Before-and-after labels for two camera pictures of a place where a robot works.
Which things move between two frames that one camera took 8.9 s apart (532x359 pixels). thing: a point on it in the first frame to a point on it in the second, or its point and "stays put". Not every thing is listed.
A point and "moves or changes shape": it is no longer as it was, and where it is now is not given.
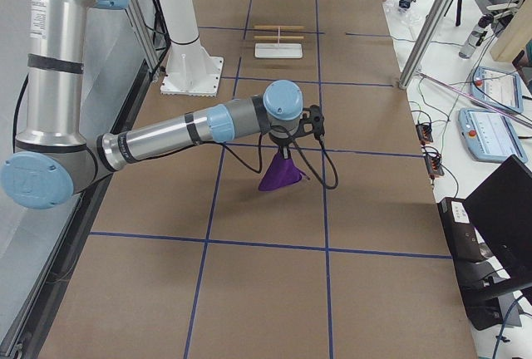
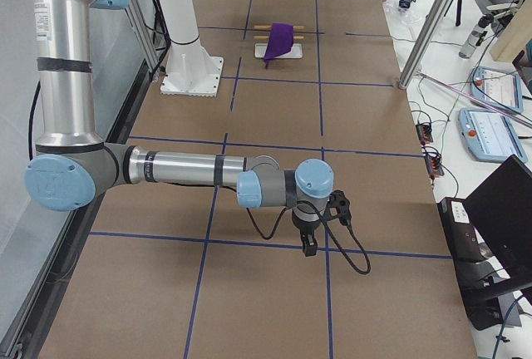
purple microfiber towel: [282, 171] moves or changes shape
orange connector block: [424, 133] stays put
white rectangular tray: [281, 51] stays put
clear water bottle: [476, 36] stays put
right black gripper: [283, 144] to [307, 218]
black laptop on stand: [488, 239] stays put
